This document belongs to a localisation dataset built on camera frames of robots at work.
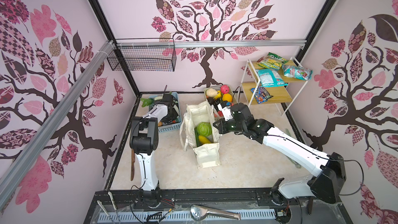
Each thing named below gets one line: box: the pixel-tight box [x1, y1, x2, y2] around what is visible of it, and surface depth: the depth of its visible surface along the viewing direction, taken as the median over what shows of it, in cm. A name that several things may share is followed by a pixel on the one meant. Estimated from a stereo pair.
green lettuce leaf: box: [140, 97, 155, 108], surface depth 103 cm
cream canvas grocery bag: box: [179, 100, 223, 170], surface depth 83 cm
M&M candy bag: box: [250, 86, 274, 105], surface depth 97 cm
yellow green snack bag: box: [257, 52, 289, 70], surface depth 88 cm
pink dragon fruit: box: [220, 84, 230, 94], surface depth 112 cm
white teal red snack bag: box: [281, 64, 314, 81], surface depth 79 cm
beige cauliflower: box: [205, 88, 218, 98], surface depth 112 cm
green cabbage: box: [196, 121, 213, 137], surface depth 91 cm
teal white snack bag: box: [256, 68, 289, 88], surface depth 79 cm
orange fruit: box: [222, 93, 233, 103], surface depth 109 cm
